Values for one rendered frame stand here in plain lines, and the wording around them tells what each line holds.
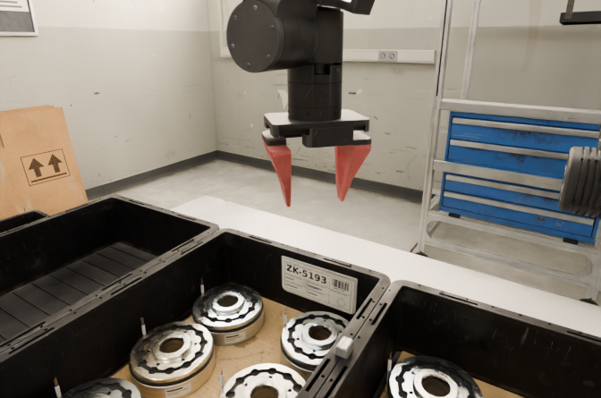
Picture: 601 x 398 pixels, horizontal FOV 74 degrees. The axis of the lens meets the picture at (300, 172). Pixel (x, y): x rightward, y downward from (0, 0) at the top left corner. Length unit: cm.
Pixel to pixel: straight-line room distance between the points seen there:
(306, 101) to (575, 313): 79
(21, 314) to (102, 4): 307
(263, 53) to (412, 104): 289
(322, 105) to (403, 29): 282
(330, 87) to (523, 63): 267
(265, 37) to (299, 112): 10
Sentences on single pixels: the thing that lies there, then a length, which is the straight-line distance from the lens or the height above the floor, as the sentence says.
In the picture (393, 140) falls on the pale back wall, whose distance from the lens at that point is 331.
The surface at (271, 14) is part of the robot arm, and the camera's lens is 33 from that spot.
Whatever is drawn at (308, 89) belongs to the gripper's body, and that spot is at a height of 119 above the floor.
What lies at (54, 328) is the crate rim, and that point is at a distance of 55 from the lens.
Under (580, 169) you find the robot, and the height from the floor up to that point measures 93.
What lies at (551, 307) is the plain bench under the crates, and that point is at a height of 70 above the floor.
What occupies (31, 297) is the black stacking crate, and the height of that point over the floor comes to 83.
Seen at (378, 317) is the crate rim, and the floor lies 92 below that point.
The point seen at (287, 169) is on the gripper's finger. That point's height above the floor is 111.
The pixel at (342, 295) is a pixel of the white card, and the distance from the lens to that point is 60.
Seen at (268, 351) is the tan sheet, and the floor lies 83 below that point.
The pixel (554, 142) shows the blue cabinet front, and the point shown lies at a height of 78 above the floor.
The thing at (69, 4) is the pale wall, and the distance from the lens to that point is 352.
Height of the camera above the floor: 123
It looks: 18 degrees down
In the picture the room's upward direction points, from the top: straight up
